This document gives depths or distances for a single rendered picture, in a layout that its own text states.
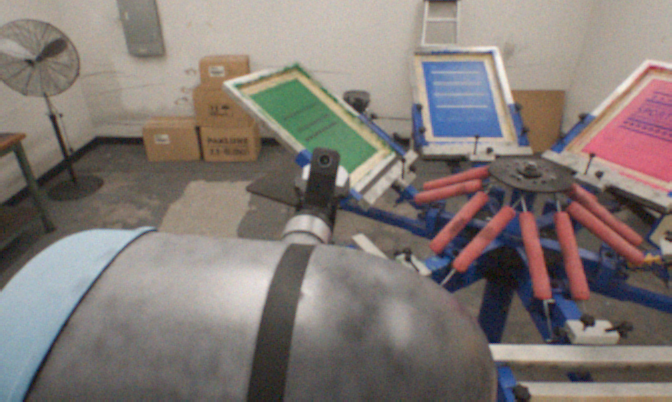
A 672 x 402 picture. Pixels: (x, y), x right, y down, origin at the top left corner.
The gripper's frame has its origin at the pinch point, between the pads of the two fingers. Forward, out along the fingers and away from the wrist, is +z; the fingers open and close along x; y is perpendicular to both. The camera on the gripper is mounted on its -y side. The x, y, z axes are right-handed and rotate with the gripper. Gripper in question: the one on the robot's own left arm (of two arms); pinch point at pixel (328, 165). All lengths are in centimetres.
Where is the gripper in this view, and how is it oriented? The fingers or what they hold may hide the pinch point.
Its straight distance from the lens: 77.7
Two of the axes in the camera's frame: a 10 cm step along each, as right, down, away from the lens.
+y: -1.4, 8.7, 4.7
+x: 9.8, 1.8, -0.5
